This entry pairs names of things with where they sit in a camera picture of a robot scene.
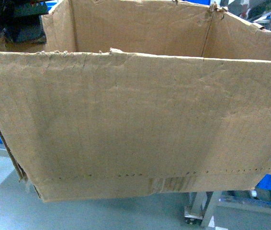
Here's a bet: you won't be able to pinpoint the brown cardboard box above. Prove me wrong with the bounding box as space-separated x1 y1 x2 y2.
0 0 271 202

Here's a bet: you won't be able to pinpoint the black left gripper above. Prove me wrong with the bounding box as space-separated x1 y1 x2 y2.
0 0 59 44

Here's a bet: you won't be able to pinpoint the stainless steel shelf frame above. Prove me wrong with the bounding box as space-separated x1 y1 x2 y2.
184 187 271 230

